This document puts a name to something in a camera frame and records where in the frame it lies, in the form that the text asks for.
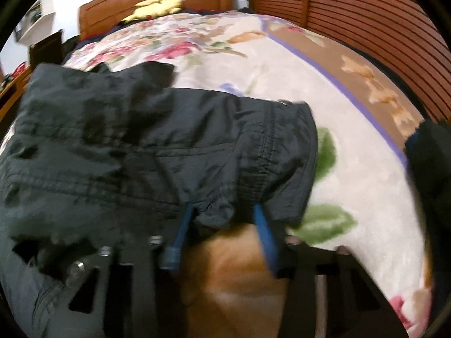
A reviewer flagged dark garment at bed edge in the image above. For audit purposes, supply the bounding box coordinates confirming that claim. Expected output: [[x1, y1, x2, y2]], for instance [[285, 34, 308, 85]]
[[405, 121, 450, 319]]

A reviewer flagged yellow plush toy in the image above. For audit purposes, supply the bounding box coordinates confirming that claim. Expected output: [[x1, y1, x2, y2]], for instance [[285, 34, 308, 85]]
[[122, 0, 184, 24]]

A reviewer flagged wooden desk cabinet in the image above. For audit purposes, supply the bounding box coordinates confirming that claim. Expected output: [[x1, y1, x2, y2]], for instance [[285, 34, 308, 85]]
[[0, 66, 32, 120]]

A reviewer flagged floral blanket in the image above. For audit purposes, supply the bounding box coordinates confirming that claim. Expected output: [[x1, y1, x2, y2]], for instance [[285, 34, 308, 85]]
[[57, 12, 432, 337]]

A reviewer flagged dark wooden chair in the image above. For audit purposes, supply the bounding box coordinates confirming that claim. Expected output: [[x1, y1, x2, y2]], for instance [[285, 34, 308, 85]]
[[28, 30, 63, 71]]

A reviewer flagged black jacket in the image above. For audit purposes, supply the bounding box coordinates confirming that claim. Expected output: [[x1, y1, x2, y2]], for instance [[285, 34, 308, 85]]
[[1, 62, 318, 337]]

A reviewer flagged white wall shelf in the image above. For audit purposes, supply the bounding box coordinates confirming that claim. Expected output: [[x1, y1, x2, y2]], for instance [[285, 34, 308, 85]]
[[15, 0, 55, 47]]

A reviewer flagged louvered wooden wardrobe door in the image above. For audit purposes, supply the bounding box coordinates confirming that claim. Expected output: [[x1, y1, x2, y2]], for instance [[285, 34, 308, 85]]
[[249, 0, 450, 121]]

